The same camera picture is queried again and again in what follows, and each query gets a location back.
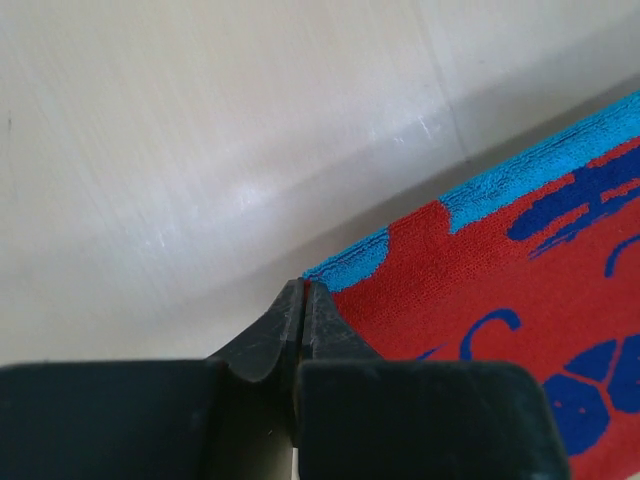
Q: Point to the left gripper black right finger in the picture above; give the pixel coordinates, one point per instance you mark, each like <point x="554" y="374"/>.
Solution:
<point x="362" y="417"/>

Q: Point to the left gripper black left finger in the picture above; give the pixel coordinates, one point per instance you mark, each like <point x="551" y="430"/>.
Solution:
<point x="226" y="416"/>

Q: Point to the red blue cat towel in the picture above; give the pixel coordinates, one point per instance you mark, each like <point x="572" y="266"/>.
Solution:
<point x="535" y="262"/>

